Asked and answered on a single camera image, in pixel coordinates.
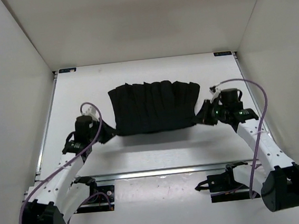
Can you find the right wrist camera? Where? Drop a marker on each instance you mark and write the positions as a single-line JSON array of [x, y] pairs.
[[215, 91]]

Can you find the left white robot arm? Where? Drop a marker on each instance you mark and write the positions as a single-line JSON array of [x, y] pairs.
[[60, 195]]

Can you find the right blue corner label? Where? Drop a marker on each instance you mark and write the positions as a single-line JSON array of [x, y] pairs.
[[224, 53]]

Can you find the left blue corner label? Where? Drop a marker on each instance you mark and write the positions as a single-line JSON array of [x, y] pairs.
[[67, 70]]

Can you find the black pleated skirt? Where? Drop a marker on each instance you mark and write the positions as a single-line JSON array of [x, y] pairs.
[[152, 107]]

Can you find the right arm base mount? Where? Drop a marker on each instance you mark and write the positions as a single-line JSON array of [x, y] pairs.
[[223, 183]]

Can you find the blue corner label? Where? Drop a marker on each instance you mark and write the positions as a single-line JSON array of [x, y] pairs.
[[67, 70], [224, 53]]

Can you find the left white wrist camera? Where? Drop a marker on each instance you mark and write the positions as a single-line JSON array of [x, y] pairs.
[[92, 112]]

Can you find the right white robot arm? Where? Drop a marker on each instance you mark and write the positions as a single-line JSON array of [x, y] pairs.
[[276, 177]]

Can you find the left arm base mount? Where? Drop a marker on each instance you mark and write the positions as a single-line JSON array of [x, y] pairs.
[[96, 196]]

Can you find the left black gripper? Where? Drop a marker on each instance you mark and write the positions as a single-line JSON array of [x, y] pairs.
[[110, 132]]

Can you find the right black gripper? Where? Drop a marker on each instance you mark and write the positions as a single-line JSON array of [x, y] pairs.
[[203, 117]]

